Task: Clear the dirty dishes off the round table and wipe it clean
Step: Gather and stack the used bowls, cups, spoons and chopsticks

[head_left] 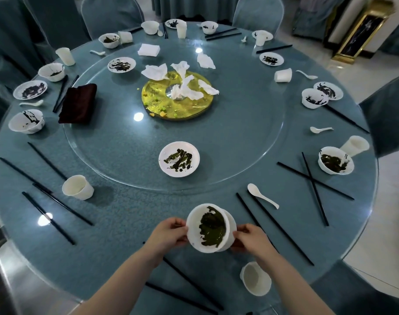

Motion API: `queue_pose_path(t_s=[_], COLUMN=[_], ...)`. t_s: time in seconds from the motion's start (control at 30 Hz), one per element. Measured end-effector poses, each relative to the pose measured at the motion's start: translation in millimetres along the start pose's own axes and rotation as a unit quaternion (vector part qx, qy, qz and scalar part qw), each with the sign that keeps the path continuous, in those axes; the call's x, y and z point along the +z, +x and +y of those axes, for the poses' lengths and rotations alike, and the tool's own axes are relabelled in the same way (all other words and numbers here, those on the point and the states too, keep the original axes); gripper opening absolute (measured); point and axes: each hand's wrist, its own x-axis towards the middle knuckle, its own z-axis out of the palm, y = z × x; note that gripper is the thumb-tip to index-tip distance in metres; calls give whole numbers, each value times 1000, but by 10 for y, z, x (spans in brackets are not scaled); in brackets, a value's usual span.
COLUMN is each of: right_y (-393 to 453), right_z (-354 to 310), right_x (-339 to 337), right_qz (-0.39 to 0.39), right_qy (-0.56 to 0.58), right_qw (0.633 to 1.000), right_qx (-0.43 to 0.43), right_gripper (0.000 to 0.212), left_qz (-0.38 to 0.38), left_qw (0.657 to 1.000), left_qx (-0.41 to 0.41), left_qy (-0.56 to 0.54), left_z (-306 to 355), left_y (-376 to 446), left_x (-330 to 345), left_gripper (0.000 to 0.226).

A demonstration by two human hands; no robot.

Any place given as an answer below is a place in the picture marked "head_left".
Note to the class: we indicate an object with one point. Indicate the yellow round disc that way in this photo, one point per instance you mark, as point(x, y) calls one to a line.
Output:
point(186, 109)

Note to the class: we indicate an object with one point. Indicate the person's right forearm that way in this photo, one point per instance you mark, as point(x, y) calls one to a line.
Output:
point(294, 288)

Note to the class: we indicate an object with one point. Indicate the person's left hand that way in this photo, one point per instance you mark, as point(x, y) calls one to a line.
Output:
point(166, 236)

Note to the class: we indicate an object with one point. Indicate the blue pleated table skirt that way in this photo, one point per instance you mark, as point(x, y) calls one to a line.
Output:
point(196, 8)

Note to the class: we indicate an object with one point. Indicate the folded white napkin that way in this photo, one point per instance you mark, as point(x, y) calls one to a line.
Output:
point(148, 50)

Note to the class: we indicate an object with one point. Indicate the round blue table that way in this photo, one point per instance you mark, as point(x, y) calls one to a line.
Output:
point(137, 206)

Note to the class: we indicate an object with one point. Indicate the person's right hand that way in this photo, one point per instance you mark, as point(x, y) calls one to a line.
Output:
point(255, 241)

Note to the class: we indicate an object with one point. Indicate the metal tray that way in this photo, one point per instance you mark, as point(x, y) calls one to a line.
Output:
point(25, 285)

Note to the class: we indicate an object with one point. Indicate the blue covered chair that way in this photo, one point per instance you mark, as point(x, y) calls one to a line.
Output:
point(258, 13)
point(388, 114)
point(350, 291)
point(6, 55)
point(111, 14)
point(55, 19)

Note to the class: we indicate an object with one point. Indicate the blue draped curtain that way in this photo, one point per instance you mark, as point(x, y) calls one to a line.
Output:
point(397, 37)
point(314, 16)

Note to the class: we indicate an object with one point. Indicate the dark red cloth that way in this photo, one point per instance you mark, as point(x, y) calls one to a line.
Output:
point(77, 104)

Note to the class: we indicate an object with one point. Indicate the round glass turntable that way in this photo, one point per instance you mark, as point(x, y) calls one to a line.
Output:
point(235, 137)

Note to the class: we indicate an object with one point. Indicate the gold standing bin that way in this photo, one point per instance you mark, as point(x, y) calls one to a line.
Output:
point(361, 32)

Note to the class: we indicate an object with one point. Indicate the crumpled white tissue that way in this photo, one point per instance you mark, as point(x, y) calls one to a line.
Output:
point(206, 61)
point(154, 72)
point(180, 67)
point(188, 92)
point(208, 88)

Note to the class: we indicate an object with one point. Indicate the person's left forearm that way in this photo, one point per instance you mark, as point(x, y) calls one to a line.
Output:
point(121, 288)

